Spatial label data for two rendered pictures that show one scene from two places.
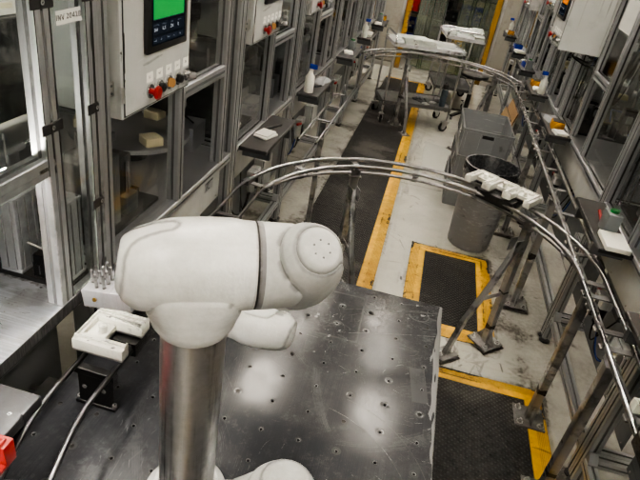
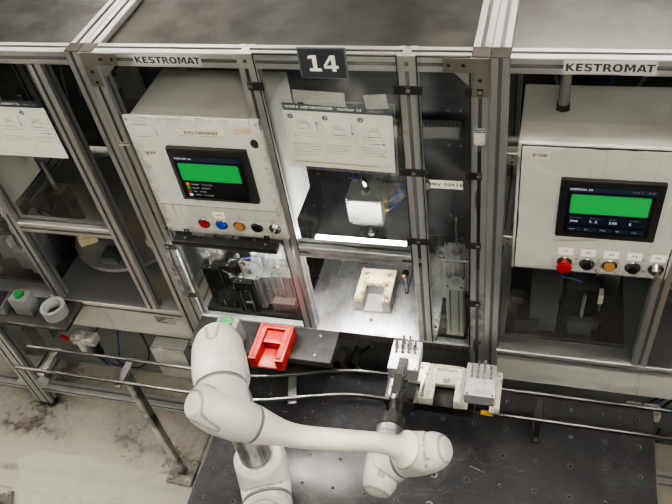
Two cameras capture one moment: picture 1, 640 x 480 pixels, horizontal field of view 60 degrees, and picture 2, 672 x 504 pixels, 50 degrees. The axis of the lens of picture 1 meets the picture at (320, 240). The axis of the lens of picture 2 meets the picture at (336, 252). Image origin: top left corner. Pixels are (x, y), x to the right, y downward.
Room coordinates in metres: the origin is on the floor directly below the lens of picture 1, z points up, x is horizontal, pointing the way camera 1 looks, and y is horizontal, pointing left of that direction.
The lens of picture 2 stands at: (1.28, -0.88, 2.95)
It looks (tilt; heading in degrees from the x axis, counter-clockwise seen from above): 45 degrees down; 104
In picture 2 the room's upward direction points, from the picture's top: 11 degrees counter-clockwise
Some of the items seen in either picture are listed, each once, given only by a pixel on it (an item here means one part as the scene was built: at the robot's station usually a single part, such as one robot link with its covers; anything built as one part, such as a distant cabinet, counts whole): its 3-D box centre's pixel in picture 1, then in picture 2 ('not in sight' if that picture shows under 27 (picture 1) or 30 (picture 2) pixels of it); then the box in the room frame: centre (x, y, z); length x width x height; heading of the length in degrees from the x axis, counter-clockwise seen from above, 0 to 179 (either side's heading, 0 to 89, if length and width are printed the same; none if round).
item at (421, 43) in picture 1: (418, 79); not in sight; (6.43, -0.77, 0.48); 0.88 x 0.56 x 0.96; 100
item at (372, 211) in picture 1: (381, 141); not in sight; (5.53, -0.44, 0.01); 5.85 x 0.59 x 0.01; 172
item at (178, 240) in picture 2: not in sight; (225, 240); (0.54, 0.70, 1.37); 0.36 x 0.04 x 0.04; 172
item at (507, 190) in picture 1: (501, 192); not in sight; (2.65, -0.86, 0.84); 0.37 x 0.14 x 0.10; 50
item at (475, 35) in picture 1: (455, 64); not in sight; (7.64, -1.35, 0.48); 0.84 x 0.58 x 0.97; 0
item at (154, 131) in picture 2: not in sight; (222, 156); (0.56, 0.83, 1.60); 0.42 x 0.29 x 0.46; 172
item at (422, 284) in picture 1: (448, 288); not in sight; (2.98, -0.86, 0.01); 1.00 x 0.55 x 0.01; 172
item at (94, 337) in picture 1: (132, 316); (445, 390); (1.23, 0.49, 0.84); 0.36 x 0.14 x 0.10; 172
